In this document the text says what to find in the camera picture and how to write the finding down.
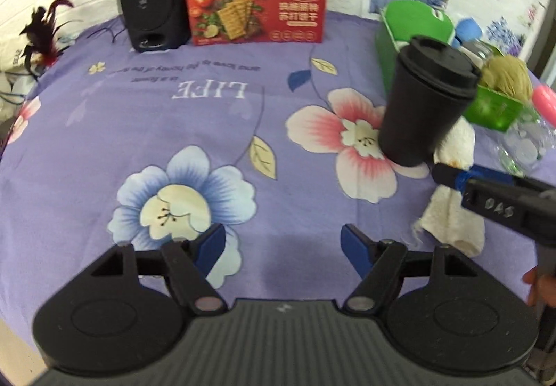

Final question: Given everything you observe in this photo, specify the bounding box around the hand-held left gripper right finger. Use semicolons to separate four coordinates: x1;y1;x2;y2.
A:
340;224;479;314

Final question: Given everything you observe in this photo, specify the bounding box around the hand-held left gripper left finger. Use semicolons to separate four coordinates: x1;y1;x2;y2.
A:
89;223;229;316

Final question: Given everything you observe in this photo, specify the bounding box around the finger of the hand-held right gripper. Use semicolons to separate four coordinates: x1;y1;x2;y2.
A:
431;163;556;196

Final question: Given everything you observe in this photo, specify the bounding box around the white towel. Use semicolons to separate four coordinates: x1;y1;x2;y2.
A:
410;121;486;257

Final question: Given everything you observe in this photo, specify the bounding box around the green cardboard box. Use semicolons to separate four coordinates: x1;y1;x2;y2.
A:
376;0;528;133

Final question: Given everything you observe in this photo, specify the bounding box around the pink soft object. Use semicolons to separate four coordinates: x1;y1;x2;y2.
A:
532;85;556;127

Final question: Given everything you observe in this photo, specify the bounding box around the person's right hand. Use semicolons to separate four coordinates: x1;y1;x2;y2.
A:
522;268;549;307

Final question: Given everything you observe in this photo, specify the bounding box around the clear plastic bottle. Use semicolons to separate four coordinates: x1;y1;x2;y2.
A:
497;108;553;178

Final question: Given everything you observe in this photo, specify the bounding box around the black lidded travel cup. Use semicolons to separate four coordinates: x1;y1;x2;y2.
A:
379;35;482;167

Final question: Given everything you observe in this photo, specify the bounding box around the beige yarn ball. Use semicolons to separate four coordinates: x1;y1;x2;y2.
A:
478;56;534;102

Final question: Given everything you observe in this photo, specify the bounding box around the purple floral bedsheet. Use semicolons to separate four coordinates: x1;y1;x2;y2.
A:
0;10;556;328

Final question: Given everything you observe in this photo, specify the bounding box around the blue plush toy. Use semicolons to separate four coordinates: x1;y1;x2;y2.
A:
454;18;484;41

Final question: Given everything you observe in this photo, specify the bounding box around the dark feather ornament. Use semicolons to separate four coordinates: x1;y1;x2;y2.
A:
19;0;84;74

